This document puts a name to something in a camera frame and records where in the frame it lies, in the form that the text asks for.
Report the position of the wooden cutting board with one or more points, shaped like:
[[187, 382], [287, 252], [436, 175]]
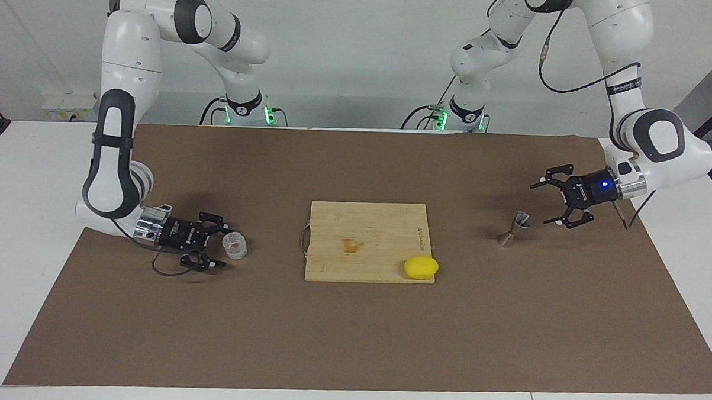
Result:
[[379, 224]]

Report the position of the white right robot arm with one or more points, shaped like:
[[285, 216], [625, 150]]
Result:
[[124, 50]]

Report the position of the small clear glass cup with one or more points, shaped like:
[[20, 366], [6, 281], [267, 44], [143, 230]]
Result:
[[236, 247]]

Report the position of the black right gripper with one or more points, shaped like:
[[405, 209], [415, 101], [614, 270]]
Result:
[[183, 235]]

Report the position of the brown table mat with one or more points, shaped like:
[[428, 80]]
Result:
[[209, 325]]

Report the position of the white wall power strip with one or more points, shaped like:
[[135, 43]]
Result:
[[60, 104]]

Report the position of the yellow lemon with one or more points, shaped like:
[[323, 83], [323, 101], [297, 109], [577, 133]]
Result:
[[422, 268]]

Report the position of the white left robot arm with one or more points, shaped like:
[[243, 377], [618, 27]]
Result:
[[660, 139]]

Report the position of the steel double jigger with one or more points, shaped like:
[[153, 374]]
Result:
[[521, 220]]

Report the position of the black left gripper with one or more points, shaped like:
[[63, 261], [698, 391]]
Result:
[[590, 189]]

